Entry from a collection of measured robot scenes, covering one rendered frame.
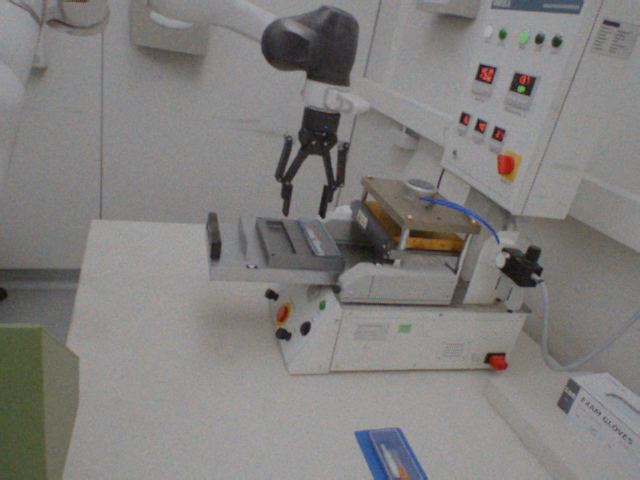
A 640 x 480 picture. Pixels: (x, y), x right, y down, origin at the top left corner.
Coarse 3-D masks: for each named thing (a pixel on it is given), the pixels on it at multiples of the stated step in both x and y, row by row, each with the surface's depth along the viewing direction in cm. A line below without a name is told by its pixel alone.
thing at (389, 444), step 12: (372, 432) 92; (384, 432) 92; (396, 432) 93; (384, 444) 90; (396, 444) 90; (384, 456) 87; (396, 456) 88; (408, 456) 88; (396, 468) 85; (408, 468) 86
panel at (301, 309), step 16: (272, 288) 130; (288, 288) 122; (304, 288) 116; (272, 304) 126; (288, 304) 118; (304, 304) 112; (288, 320) 115; (304, 320) 109; (320, 320) 104; (304, 336) 106; (288, 352) 108
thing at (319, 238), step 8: (304, 224) 115; (312, 224) 116; (320, 224) 117; (312, 232) 112; (320, 232) 113; (312, 240) 108; (320, 240) 109; (328, 240) 109; (320, 248) 105; (328, 248) 106; (336, 248) 106
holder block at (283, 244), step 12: (264, 228) 111; (276, 228) 116; (288, 228) 114; (300, 228) 115; (264, 240) 106; (276, 240) 110; (288, 240) 110; (300, 240) 109; (264, 252) 104; (276, 252) 101; (288, 252) 106; (300, 252) 103; (276, 264) 100; (288, 264) 101; (300, 264) 102; (312, 264) 102; (324, 264) 103; (336, 264) 104
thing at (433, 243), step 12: (372, 204) 120; (384, 216) 114; (396, 228) 109; (396, 240) 105; (408, 240) 105; (420, 240) 106; (432, 240) 107; (444, 240) 108; (456, 240) 109; (408, 252) 107; (420, 252) 108; (432, 252) 108; (444, 252) 109; (456, 252) 110
